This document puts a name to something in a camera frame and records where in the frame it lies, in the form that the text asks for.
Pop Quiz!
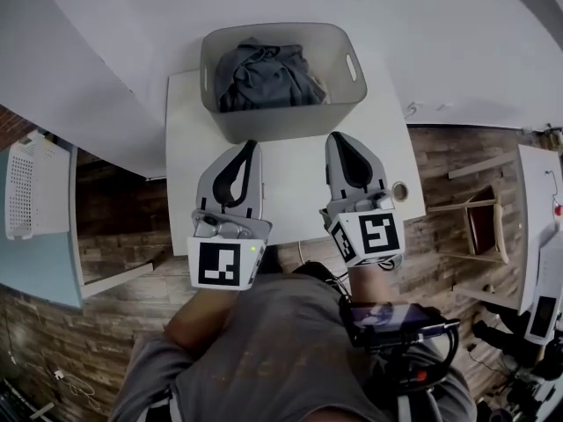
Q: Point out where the white machine with display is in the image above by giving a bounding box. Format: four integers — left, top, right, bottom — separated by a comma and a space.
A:
523, 230, 563, 346

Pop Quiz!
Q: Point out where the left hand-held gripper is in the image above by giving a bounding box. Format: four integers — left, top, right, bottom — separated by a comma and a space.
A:
186, 140, 273, 293

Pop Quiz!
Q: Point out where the black harness mount with cables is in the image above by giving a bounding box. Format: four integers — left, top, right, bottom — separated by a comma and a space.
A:
364, 318, 461, 397

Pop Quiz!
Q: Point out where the dark grey garment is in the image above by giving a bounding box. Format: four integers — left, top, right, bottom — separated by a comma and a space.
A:
215, 37, 329, 113

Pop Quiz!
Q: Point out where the person's left forearm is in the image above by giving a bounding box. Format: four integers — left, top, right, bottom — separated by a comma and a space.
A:
165, 286, 241, 353

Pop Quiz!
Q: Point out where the black camera equipment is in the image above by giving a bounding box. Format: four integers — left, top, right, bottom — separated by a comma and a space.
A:
472, 314, 563, 422

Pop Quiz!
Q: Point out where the person's right forearm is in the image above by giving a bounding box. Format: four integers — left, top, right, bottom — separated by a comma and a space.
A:
347, 264, 392, 307

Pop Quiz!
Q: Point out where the grey plastic laundry basket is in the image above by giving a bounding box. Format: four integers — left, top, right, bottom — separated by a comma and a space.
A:
200, 22, 369, 144

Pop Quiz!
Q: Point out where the person's grey shirt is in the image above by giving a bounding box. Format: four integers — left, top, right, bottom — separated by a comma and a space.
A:
109, 273, 479, 422

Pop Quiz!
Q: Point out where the wooden chair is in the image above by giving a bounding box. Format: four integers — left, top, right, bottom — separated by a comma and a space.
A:
426, 150, 529, 301

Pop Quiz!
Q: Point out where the black phone with lit screen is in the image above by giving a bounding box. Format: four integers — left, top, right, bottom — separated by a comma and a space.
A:
340, 301, 461, 346

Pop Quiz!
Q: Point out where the light blue table white frame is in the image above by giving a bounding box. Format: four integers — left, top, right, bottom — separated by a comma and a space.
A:
0, 123, 155, 310

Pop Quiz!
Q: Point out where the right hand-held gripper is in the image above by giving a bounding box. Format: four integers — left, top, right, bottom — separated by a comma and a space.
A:
319, 131, 406, 270

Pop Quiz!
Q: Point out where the white cable with plug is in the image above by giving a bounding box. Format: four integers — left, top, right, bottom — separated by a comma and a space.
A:
52, 369, 96, 409

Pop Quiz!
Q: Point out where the black metal rack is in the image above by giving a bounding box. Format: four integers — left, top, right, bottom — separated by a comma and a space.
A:
0, 375, 55, 422

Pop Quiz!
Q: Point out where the black cable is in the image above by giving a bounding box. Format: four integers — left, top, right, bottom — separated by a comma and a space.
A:
298, 259, 353, 301

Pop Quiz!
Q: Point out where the white perforated plastic basket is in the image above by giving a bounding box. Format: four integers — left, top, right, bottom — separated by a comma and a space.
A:
4, 130, 71, 241

